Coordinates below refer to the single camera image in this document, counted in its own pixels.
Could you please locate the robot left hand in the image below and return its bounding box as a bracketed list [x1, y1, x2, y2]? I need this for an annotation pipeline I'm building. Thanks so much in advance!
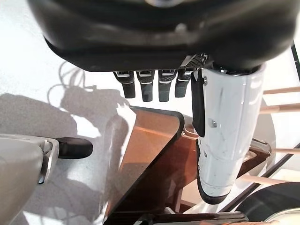
[27, 0, 300, 205]

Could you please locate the white chair with wooden legs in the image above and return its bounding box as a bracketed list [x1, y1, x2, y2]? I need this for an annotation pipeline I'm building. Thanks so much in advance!
[234, 85, 300, 188]

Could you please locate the round glass washer door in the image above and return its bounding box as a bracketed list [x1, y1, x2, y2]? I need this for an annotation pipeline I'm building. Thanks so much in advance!
[234, 182, 300, 225]

